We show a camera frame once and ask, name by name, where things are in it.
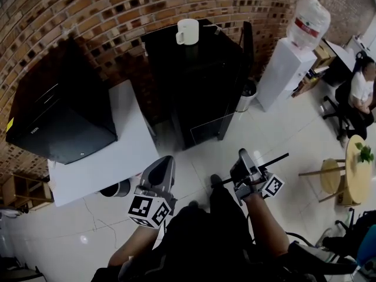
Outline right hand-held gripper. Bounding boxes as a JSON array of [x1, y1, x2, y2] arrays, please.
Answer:
[[229, 147, 286, 207]]

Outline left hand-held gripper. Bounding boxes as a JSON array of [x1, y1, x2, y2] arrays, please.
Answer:
[[127, 155, 179, 229]]

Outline person's right forearm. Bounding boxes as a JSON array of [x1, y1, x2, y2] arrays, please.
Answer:
[[243, 193, 291, 259]]

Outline person's left forearm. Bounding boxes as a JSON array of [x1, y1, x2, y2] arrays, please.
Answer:
[[107, 223, 162, 268]]

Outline black trash bin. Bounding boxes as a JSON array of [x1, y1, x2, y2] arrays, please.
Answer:
[[99, 178, 131, 198]]

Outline white table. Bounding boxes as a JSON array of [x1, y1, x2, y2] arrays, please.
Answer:
[[46, 79, 161, 207]]

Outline steel trash bin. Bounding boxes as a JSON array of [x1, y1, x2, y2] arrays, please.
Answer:
[[236, 79, 259, 113]]

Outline person's black trousers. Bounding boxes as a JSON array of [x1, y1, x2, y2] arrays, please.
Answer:
[[90, 183, 256, 282]]

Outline round wooden stool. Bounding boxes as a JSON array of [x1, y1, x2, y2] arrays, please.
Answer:
[[298, 157, 347, 204]]

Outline white water dispenser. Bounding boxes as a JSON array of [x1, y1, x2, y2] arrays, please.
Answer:
[[255, 36, 318, 113]]

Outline black office chair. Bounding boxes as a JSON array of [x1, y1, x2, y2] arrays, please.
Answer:
[[321, 51, 370, 140]]

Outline round wooden table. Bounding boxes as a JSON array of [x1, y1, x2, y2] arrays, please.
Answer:
[[342, 133, 376, 207]]

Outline small green plant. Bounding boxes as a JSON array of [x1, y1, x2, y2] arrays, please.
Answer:
[[354, 142, 374, 164]]

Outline low wooden shelf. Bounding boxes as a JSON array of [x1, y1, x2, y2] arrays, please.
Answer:
[[0, 173, 55, 211]]

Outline cardboard box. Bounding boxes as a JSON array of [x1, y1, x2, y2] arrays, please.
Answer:
[[313, 41, 333, 68]]

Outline small clear plastic item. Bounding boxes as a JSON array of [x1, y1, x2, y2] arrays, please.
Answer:
[[204, 23, 224, 36]]

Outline white mug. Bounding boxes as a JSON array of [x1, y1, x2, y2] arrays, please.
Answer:
[[175, 18, 200, 46]]

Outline white desk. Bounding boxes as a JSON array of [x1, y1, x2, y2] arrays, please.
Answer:
[[323, 38, 367, 82]]

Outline clear water jug red label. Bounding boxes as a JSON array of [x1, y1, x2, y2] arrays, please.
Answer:
[[286, 0, 331, 51]]

